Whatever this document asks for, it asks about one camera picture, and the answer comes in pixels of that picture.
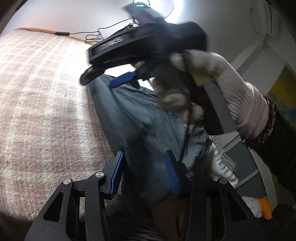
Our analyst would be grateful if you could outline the person's right forearm dark sleeve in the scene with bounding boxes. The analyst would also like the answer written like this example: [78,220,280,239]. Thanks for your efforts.
[242,98,295,189]

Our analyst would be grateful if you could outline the ring light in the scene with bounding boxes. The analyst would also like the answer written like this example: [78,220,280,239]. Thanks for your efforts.
[164,0,185,24]

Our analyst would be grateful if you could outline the right gloved hand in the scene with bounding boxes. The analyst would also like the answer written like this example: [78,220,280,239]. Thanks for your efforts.
[153,50,269,140]

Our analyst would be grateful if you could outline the green striped white cushion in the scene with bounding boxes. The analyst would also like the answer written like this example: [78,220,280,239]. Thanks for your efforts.
[208,136,238,187]

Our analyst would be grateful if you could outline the black power cable with adapter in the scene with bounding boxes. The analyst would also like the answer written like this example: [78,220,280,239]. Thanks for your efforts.
[55,17,132,43]

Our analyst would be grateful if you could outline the dark green pants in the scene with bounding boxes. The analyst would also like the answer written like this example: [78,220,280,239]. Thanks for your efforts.
[88,75,210,206]

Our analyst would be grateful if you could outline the bed with checkered sheet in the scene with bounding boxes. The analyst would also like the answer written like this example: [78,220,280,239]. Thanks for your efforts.
[1,30,114,221]

